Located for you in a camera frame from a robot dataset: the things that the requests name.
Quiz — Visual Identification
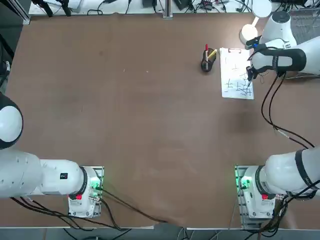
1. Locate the silver mesh letter tray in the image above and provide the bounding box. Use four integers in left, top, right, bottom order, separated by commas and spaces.
286, 9, 320, 80

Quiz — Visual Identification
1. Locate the black mesh pen holder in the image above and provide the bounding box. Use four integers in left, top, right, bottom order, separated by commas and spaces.
200, 47, 217, 73

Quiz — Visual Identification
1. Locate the black tripod leg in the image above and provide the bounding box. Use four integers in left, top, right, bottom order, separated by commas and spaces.
31, 0, 54, 18
59, 0, 72, 16

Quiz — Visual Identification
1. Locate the white clipboard with metal clip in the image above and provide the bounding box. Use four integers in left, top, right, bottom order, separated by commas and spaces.
219, 47, 255, 101

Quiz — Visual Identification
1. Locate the red capped marker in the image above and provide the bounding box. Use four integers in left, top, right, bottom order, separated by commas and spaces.
204, 43, 210, 70

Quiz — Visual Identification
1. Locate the orange black electronic device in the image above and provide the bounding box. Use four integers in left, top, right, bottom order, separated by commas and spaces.
199, 0, 214, 11

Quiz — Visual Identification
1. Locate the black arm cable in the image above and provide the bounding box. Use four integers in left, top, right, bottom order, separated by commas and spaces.
260, 73, 316, 151
267, 73, 316, 151

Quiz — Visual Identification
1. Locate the white round desk lamp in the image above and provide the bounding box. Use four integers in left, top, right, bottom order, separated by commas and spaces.
239, 0, 273, 46

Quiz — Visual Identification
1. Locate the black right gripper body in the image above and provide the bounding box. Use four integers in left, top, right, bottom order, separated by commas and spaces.
245, 65, 261, 78

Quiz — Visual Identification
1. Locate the white A4 paper sheet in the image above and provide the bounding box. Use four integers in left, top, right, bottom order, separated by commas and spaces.
219, 48, 255, 100

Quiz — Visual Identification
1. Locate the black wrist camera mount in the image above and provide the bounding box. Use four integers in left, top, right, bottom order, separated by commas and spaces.
245, 35, 262, 50

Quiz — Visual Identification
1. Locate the aluminium profile post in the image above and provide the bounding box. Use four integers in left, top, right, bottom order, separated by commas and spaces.
8, 0, 31, 25
162, 0, 175, 20

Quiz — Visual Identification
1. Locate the black base cable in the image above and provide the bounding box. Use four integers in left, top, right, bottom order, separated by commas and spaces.
9, 196, 131, 232
99, 187, 170, 224
258, 194, 290, 233

